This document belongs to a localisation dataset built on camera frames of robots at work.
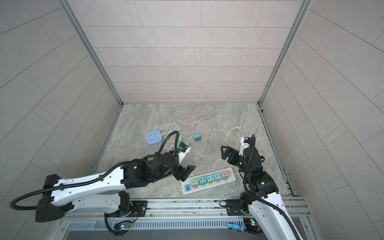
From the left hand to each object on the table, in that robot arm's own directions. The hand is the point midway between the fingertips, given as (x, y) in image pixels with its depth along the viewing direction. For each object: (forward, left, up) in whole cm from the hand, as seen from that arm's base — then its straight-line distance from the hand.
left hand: (194, 163), depth 66 cm
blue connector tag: (-22, -18, -17) cm, 33 cm away
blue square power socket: (+23, +27, -17) cm, 39 cm away
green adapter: (-5, 0, -13) cm, 14 cm away
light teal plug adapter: (-2, -12, -13) cm, 18 cm away
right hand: (+8, -15, -4) cm, 18 cm away
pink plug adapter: (-1, -16, -13) cm, 20 cm away
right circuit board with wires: (-22, -27, -20) cm, 40 cm away
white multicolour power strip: (-6, +4, -17) cm, 19 cm away
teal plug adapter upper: (+24, -1, -18) cm, 30 cm away
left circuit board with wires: (-22, +30, -16) cm, 41 cm away
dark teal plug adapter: (-3, -8, -13) cm, 15 cm away
